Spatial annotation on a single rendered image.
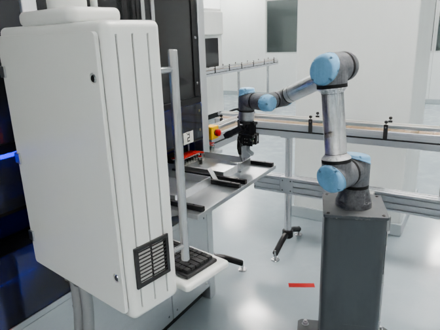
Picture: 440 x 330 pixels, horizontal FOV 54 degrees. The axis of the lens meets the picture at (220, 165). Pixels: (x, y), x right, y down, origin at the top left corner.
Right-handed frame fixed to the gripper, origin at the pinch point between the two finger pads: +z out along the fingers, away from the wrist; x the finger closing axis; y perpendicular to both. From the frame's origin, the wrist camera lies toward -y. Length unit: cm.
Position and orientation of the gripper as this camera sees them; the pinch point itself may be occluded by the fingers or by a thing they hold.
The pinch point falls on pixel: (242, 160)
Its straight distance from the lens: 211.2
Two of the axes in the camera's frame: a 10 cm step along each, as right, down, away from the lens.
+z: 0.1, 9.5, 3.0
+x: 5.1, -2.6, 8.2
